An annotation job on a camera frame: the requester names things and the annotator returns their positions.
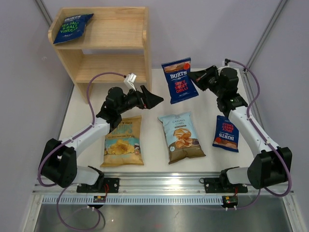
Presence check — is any blue sea salt vinegar bag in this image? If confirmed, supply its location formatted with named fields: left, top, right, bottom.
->
left=53, top=14, right=94, bottom=44

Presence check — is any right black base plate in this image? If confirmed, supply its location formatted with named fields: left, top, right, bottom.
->
left=199, top=178, right=248, bottom=193

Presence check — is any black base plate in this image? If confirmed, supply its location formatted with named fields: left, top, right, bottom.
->
left=199, top=178, right=248, bottom=193
left=76, top=177, right=120, bottom=193

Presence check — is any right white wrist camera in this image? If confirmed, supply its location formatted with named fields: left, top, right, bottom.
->
left=221, top=58, right=232, bottom=69

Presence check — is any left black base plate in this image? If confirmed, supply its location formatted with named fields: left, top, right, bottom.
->
left=76, top=177, right=120, bottom=193

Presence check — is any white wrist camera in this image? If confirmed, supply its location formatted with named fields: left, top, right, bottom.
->
left=221, top=58, right=232, bottom=69
left=124, top=73, right=137, bottom=91

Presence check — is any light blue cassava chips bag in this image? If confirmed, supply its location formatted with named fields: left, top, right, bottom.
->
left=158, top=112, right=206, bottom=164

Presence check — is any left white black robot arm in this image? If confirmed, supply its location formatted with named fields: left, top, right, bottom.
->
left=37, top=86, right=164, bottom=192

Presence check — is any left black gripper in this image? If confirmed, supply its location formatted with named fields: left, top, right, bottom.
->
left=117, top=86, right=163, bottom=115

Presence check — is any yellow kettle cooked chips bag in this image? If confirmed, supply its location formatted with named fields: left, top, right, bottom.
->
left=101, top=115, right=144, bottom=167

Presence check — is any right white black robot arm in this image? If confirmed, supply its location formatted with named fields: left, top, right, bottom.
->
left=188, top=66, right=292, bottom=197

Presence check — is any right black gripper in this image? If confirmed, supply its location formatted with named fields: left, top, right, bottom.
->
left=187, top=66, right=225, bottom=98

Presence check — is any blue spicy sweet chilli bag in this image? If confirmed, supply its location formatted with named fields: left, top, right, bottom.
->
left=161, top=57, right=198, bottom=104

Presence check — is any wooden two-tier shelf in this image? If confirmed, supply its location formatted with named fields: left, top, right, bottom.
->
left=48, top=7, right=152, bottom=101

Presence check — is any white slotted cable duct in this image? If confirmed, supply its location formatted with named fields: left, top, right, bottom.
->
left=42, top=195, right=223, bottom=205

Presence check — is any aluminium mounting rail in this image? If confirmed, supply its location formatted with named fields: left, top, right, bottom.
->
left=31, top=172, right=287, bottom=196

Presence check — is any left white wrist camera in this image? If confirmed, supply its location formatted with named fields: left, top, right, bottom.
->
left=124, top=73, right=137, bottom=91

